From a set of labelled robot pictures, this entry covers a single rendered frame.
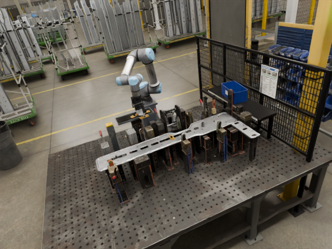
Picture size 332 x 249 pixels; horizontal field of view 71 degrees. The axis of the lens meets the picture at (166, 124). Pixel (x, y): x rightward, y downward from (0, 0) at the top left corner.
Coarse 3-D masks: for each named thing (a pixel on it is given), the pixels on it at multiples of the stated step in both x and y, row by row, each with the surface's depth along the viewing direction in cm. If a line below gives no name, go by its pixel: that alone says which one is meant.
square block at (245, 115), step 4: (244, 112) 224; (248, 112) 223; (240, 116) 225; (244, 116) 219; (248, 116) 219; (244, 120) 221; (248, 120) 222; (248, 124) 225; (244, 128) 226; (244, 136) 231; (244, 140) 233; (248, 140) 235; (244, 144) 237; (248, 144) 237
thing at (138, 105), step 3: (132, 96) 192; (138, 96) 190; (132, 99) 190; (135, 99) 191; (138, 99) 193; (132, 102) 193; (135, 102) 193; (138, 102) 194; (141, 102) 194; (135, 105) 192; (138, 105) 193; (141, 105) 194; (135, 108) 194; (138, 108) 195
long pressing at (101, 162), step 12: (204, 120) 233; (228, 120) 227; (168, 132) 222; (180, 132) 220; (192, 132) 217; (204, 132) 215; (144, 144) 212; (156, 144) 210; (168, 144) 207; (108, 156) 205; (132, 156) 200
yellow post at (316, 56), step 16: (320, 0) 156; (320, 16) 159; (320, 32) 163; (320, 48) 167; (320, 64) 172; (304, 80) 187; (320, 80) 180; (304, 96) 192; (304, 128) 202; (304, 144) 213; (288, 192) 249
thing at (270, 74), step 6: (264, 66) 217; (270, 66) 210; (264, 72) 219; (270, 72) 213; (276, 72) 206; (264, 78) 222; (270, 78) 215; (276, 78) 208; (264, 84) 225; (270, 84) 218; (276, 84) 211; (264, 90) 227; (270, 90) 220; (276, 90) 213; (270, 96) 223
